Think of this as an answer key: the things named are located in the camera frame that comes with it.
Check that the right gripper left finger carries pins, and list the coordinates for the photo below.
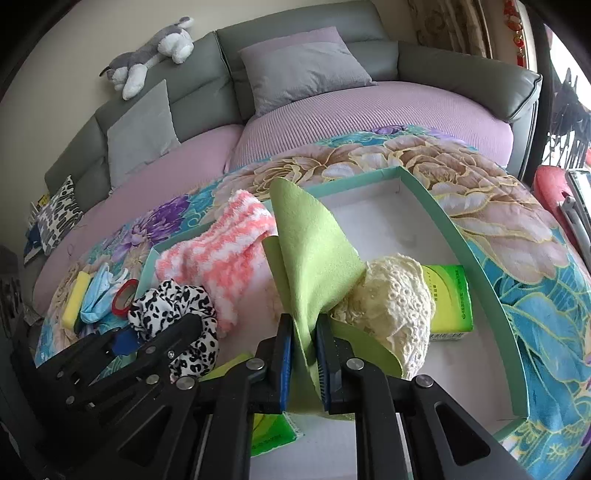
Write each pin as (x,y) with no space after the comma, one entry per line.
(228,405)

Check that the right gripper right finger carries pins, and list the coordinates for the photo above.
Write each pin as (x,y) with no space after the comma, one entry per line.
(351,385)

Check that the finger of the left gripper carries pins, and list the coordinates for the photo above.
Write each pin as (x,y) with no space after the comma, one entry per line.
(167,345)
(121,342)

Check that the red tape roll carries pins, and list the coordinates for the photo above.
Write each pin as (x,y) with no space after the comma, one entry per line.
(124,297)

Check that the light blue face mask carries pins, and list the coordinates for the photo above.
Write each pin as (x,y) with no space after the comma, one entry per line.
(97,301)

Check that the leopard print scrunchie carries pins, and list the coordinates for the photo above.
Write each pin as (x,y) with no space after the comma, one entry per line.
(165,306)

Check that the yellow green sponge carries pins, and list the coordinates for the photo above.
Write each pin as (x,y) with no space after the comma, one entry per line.
(75,300)

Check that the cream lace scrunchie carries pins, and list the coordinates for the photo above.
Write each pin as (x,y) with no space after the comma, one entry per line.
(393,304)

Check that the pink white fuzzy sock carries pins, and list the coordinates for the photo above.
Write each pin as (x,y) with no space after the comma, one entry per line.
(224,258)

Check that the green microfiber cloth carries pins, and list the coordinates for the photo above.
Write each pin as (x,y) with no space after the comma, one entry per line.
(309,267)

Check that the green tissue pack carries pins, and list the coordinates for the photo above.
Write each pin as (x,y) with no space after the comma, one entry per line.
(449,287)

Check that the small green yellow packet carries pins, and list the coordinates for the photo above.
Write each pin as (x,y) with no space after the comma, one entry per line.
(271,432)

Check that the blue book on sofa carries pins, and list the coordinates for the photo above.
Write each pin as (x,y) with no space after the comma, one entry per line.
(33,246)

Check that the black white patterned cushion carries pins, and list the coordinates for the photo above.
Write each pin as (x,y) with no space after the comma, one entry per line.
(58,217)

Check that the teal shallow box tray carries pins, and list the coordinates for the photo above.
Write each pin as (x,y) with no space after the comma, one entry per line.
(441,440)

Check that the left grey cushion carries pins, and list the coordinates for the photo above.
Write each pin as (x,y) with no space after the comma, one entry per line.
(140,136)

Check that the floral blue blanket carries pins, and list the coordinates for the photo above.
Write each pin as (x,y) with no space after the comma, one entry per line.
(537,275)

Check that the husky plush toy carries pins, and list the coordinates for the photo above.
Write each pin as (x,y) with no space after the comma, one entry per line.
(127,72)

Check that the pink plastic stool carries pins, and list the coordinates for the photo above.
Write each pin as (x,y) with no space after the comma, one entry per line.
(566,194)

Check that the grey sofa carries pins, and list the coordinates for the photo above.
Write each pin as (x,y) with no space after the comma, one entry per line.
(489,103)

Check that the right grey purple cushion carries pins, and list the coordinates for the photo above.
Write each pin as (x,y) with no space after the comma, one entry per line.
(287,69)

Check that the beige patterned curtain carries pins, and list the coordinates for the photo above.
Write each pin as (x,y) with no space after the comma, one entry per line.
(453,25)

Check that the red hanging decoration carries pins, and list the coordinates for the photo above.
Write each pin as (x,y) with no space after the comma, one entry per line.
(513,21)

